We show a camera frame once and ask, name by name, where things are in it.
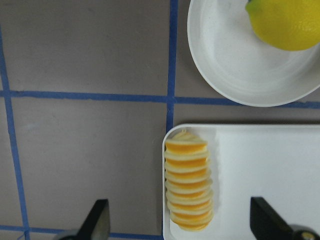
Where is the white rectangular tray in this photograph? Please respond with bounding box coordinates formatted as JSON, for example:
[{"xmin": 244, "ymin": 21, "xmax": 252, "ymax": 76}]
[{"xmin": 162, "ymin": 124, "xmax": 320, "ymax": 240}]

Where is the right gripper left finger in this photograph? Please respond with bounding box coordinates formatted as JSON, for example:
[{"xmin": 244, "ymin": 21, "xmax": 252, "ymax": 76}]
[{"xmin": 53, "ymin": 199, "xmax": 111, "ymax": 240}]

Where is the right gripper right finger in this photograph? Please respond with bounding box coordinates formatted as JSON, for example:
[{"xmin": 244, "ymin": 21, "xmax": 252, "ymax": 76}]
[{"xmin": 250, "ymin": 196, "xmax": 320, "ymax": 240}]

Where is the white plate under lemon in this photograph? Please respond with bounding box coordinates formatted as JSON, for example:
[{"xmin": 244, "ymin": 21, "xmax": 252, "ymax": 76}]
[{"xmin": 187, "ymin": 0, "xmax": 320, "ymax": 107}]

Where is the yellow lemon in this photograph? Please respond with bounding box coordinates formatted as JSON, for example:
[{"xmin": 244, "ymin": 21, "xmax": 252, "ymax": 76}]
[{"xmin": 245, "ymin": 0, "xmax": 320, "ymax": 51}]

